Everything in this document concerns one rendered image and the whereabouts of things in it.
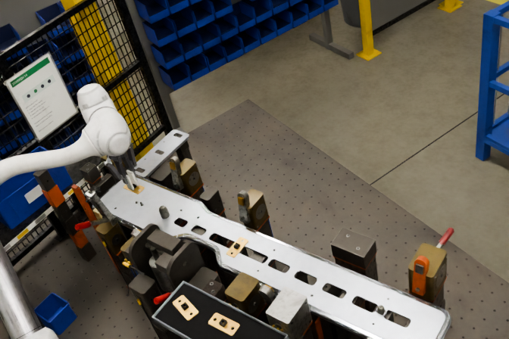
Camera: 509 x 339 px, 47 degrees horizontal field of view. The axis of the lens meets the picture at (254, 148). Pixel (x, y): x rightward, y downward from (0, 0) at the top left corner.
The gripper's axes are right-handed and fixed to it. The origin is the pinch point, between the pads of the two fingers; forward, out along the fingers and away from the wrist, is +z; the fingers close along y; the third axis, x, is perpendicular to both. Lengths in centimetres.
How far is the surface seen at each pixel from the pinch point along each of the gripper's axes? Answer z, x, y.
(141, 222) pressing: 13.4, -6.0, -6.6
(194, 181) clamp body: 15.7, -8.4, 20.7
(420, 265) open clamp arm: 4, -106, 14
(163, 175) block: 15.4, 5.8, 17.4
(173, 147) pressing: 13.4, 12.2, 31.4
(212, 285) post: 3, -56, -21
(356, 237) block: 11, -81, 19
